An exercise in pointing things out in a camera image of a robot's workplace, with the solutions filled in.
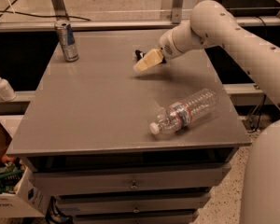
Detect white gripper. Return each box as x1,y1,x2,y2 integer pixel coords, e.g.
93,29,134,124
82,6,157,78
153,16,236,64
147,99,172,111
133,21,195,72

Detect grey drawer cabinet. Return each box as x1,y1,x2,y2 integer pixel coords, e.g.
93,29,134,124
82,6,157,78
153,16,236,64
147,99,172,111
8,30,250,224

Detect clear plastic water bottle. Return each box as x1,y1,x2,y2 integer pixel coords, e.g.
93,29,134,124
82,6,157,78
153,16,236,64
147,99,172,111
149,89,217,134

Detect white pump dispenser bottle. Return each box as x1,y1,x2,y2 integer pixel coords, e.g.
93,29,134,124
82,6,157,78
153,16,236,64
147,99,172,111
0,77,16,102

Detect white cardboard box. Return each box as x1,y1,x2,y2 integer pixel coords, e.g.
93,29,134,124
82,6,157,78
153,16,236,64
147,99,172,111
0,116,49,217

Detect silver blue redbull can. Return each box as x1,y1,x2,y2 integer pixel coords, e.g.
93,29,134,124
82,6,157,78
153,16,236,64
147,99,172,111
54,20,78,62

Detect dark blue rxbar wrapper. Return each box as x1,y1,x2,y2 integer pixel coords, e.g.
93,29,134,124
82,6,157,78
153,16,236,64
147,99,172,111
134,49,166,63

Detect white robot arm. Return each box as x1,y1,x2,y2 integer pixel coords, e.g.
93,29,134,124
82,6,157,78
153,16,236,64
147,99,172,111
133,0,280,224

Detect black cable bundle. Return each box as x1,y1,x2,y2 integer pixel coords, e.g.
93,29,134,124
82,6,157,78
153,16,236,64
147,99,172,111
45,195,75,224

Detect green snack bags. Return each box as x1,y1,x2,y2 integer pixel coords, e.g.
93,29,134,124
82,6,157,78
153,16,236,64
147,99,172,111
0,162,24,194

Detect grey metal rail frame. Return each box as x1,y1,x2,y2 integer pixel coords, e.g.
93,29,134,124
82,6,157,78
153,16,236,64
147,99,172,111
0,0,280,32

